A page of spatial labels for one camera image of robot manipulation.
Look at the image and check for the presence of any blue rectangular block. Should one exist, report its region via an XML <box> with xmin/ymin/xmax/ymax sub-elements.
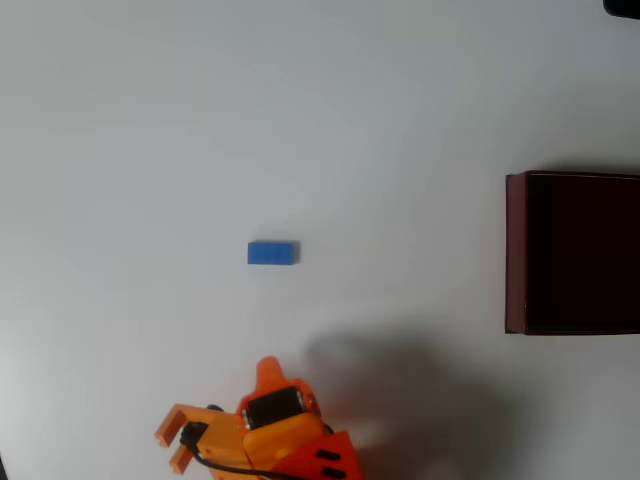
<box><xmin>247</xmin><ymin>240</ymin><xmax>302</xmax><ymax>266</ymax></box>

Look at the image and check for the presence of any black object at frame corner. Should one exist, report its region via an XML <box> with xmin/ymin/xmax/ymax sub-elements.
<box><xmin>602</xmin><ymin>0</ymin><xmax>640</xmax><ymax>20</ymax></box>

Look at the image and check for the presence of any orange camera mount bracket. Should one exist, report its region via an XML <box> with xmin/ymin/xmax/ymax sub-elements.
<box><xmin>153</xmin><ymin>402</ymin><xmax>247</xmax><ymax>476</ymax></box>

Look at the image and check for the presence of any small black camera module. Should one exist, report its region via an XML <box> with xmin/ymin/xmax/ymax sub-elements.
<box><xmin>180</xmin><ymin>421</ymin><xmax>209</xmax><ymax>449</ymax></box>

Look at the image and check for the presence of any dark red box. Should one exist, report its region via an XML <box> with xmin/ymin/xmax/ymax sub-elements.
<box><xmin>504</xmin><ymin>170</ymin><xmax>640</xmax><ymax>336</ymax></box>

